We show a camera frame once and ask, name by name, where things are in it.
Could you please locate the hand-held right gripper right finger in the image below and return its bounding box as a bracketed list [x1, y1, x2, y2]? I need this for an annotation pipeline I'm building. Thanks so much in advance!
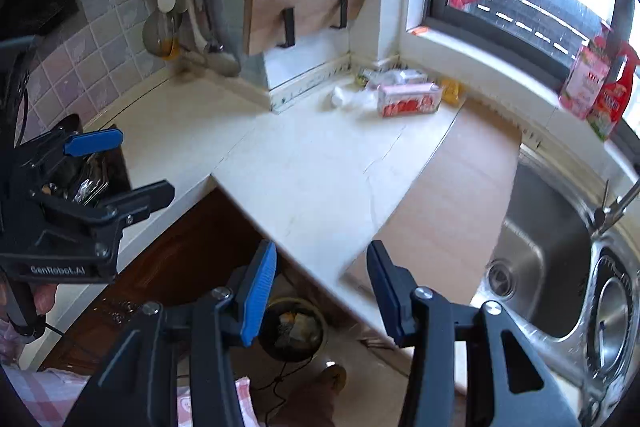
[366, 240, 581, 427]

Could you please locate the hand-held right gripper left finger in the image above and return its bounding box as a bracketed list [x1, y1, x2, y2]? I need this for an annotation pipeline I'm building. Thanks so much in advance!
[62, 239, 278, 427]

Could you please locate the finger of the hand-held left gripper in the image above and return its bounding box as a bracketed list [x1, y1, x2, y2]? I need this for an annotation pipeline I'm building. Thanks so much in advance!
[30, 179, 176, 233]
[15, 129, 124, 172]

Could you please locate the round waste bin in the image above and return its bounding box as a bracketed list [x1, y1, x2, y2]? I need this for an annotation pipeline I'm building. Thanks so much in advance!
[257, 297, 328, 363]

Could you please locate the pink drink carton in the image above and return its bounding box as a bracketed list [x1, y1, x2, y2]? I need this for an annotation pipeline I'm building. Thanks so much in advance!
[376, 82, 443, 118]

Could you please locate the clear plastic bag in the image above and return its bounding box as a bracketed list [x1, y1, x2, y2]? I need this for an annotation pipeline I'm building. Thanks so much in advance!
[331, 84, 381, 110]

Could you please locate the yellow snack packet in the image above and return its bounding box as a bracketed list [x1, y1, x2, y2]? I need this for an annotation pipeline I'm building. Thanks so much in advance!
[439, 78, 463, 104]

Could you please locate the small white carton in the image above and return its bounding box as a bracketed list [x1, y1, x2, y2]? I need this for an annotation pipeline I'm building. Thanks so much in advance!
[380, 69, 428, 88]

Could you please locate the person's left hand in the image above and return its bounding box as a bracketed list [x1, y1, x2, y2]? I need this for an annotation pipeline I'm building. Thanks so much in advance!
[30, 283, 59, 316]

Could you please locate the black gas stove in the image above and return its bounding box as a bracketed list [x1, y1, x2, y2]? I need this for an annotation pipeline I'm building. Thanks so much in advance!
[47, 114, 132, 208]

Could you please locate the yellow slipper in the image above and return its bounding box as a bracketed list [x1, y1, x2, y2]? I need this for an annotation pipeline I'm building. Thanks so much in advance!
[317, 364, 348, 395]

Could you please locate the flat cardboard sheet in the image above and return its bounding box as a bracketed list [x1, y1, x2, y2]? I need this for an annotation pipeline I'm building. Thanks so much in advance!
[345, 99, 523, 308]

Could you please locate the person's own leg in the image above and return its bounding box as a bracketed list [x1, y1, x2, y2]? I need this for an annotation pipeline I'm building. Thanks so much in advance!
[265, 377, 337, 427]

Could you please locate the steel ladle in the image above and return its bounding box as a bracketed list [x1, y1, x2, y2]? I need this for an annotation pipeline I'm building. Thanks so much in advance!
[197, 0, 242, 76]

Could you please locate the stainless steel sink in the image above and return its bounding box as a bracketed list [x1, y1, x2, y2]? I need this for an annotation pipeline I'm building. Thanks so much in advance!
[470, 144, 640, 418]

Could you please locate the steel drain basket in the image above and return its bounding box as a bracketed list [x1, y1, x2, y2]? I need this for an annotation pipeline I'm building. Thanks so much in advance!
[587, 247, 640, 383]

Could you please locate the steel faucet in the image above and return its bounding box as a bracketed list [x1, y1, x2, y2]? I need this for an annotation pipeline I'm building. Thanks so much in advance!
[590, 179, 640, 238]

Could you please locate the red spray bottle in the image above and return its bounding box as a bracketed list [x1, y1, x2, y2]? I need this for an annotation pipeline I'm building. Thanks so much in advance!
[587, 41, 640, 142]

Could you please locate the dark slatted railing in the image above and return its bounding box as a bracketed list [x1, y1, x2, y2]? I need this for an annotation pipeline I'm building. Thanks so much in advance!
[475, 0, 591, 58]

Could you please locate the black cable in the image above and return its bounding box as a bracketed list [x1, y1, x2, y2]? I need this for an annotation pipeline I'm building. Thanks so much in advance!
[250, 352, 321, 423]

